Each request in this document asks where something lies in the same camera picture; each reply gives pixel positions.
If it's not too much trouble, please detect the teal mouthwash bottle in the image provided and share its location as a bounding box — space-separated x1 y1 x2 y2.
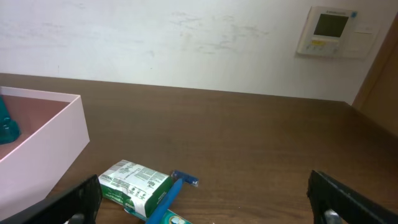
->
0 97 21 144

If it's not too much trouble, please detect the blue disposable razor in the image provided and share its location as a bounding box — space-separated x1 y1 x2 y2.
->
146 170 199 224

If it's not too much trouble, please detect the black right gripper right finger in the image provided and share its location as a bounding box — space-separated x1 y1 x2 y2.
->
307 170 397 224

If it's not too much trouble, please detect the green white soap packet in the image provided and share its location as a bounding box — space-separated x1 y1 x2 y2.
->
98 160 174 218

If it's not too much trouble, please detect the brown wooden door frame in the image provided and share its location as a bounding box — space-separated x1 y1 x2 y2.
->
353 18 397 136

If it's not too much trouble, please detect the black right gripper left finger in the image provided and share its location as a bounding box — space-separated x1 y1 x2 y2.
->
1 174 103 224

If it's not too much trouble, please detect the white square cardboard box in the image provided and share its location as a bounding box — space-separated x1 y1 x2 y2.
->
1 86 90 219

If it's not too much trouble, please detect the white wall control panel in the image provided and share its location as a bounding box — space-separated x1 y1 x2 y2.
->
297 6 358 57

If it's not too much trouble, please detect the green toothpaste tube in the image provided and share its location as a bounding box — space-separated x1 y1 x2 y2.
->
102 192 193 224

